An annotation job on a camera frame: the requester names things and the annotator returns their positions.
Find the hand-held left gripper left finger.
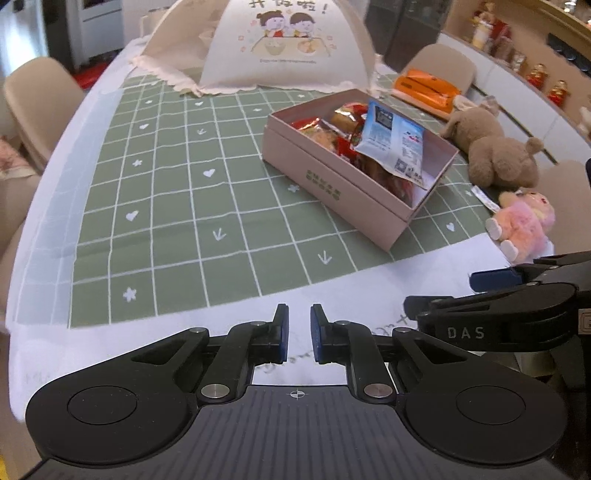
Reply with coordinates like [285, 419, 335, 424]
[131, 303, 291, 404]

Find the yellow snack packet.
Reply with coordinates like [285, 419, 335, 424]
[332, 103, 370, 135]

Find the blue and white snack packet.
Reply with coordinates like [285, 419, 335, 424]
[354, 100, 427, 189]

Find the gold and red figurine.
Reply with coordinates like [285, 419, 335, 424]
[526, 63, 548, 89]
[547, 79, 570, 108]

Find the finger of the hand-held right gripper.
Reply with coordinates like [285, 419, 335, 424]
[469, 251, 591, 295]
[404, 288, 527, 320]

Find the dark glass cabinet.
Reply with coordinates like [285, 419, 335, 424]
[365, 0, 451, 73]

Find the red barcode snack packet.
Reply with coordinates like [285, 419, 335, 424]
[337, 133, 366, 162]

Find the clear golden pastry packet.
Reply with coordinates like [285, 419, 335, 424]
[300, 124, 345, 151]

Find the pink plush doll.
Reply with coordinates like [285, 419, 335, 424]
[484, 188, 557, 260]

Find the green checked tablecloth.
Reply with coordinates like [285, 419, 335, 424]
[4, 37, 555, 422]

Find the brown plush bear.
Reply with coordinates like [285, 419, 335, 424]
[440, 95, 545, 189]

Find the white cabinet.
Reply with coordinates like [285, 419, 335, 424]
[69, 0, 140, 66]

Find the orange tissue pack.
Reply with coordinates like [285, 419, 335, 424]
[392, 67, 464, 116]

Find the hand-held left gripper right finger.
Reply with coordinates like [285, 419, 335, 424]
[310, 303, 467, 404]

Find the pink cardboard box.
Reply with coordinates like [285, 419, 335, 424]
[262, 88, 461, 253]

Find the cartoon print mesh food cover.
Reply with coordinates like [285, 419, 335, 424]
[129, 0, 378, 98]

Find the black hook rail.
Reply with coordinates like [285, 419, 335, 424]
[547, 32, 591, 75]

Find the beige chair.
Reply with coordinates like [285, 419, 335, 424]
[406, 43, 478, 93]
[4, 56, 86, 172]

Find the toy drink cup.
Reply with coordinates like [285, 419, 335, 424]
[470, 11, 491, 52]

